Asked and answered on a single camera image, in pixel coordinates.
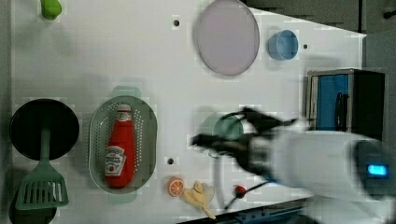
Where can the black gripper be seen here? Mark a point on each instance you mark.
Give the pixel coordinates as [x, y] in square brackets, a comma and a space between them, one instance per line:
[251, 150]

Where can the red plush ketchup bottle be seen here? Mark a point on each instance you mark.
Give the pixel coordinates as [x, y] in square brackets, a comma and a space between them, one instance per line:
[120, 151]

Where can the green plastic strainer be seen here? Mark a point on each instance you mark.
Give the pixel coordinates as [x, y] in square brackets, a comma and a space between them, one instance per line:
[145, 139]

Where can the green metal mug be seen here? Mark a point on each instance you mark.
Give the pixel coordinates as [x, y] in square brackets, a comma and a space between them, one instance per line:
[228, 126]

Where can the small red strawberry toy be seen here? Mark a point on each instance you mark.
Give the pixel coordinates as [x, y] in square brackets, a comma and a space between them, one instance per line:
[239, 192]

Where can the peeled banana toy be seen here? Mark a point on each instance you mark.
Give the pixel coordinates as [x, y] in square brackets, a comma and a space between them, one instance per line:
[200, 196]

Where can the orange slice toy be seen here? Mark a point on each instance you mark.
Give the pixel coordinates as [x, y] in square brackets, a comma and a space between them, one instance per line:
[175, 186]

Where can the blue plastic cup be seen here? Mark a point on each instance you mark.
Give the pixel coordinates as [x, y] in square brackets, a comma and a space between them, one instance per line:
[283, 45]

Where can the lilac round plate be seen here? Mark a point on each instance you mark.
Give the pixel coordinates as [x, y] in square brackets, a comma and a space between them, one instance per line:
[227, 37]

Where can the black toaster oven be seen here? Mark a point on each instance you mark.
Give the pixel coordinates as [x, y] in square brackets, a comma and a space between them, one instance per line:
[346, 100]

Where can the green plastic spatula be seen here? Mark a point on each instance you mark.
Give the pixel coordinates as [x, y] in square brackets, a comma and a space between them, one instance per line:
[44, 187]

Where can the black round pan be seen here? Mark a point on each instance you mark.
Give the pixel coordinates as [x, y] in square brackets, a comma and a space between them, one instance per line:
[31, 119]

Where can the green pear toy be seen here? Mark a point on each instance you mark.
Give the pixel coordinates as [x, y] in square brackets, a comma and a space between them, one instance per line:
[50, 9]

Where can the blue metal rail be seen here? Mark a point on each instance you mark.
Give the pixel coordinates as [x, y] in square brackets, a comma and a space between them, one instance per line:
[279, 213]

